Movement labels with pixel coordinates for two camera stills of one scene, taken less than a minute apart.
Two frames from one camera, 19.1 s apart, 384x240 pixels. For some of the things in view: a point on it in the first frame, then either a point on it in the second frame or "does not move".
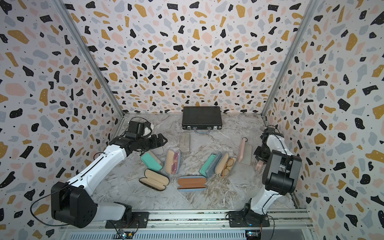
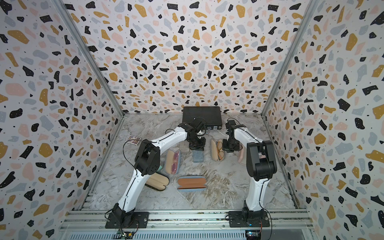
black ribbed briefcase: (202, 119) does not move
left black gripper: (155, 143) -> (201, 147)
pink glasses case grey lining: (245, 158) does not move
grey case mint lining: (210, 164) -> (197, 156)
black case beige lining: (154, 180) does not move
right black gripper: (256, 153) -> (225, 149)
